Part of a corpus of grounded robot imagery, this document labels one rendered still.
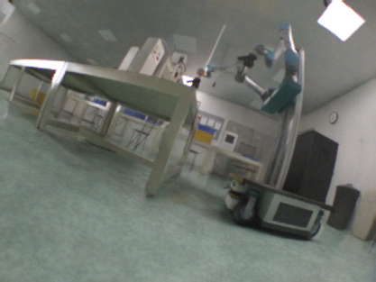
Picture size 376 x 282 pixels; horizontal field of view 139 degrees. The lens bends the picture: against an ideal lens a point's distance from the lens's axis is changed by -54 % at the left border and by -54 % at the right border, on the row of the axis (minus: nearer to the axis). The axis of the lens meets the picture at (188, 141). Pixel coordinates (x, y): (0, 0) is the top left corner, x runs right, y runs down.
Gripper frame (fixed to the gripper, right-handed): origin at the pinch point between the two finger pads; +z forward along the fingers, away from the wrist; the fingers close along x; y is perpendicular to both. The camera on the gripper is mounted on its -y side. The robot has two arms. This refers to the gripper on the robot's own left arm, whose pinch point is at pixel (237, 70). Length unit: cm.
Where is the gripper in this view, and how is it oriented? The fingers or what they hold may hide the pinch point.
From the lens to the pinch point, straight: 137.0
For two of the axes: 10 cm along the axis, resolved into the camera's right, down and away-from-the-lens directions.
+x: 5.7, 3.4, 7.5
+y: 5.0, 5.8, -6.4
